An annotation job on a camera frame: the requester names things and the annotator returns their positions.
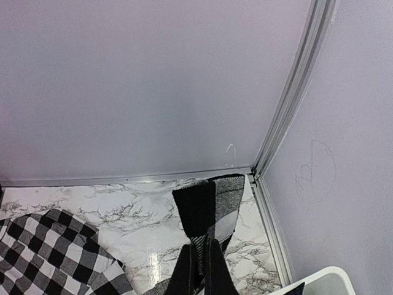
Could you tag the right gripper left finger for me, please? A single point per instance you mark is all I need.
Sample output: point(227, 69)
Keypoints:
point(186, 279)

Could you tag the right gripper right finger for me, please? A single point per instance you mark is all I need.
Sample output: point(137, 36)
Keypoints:
point(217, 277)

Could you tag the black white plaid shirt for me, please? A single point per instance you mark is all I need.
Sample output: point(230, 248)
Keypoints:
point(56, 253)

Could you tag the white plastic bin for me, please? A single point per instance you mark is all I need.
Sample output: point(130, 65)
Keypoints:
point(330, 280)

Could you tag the right aluminium corner post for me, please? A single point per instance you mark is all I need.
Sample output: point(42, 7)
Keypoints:
point(319, 20)

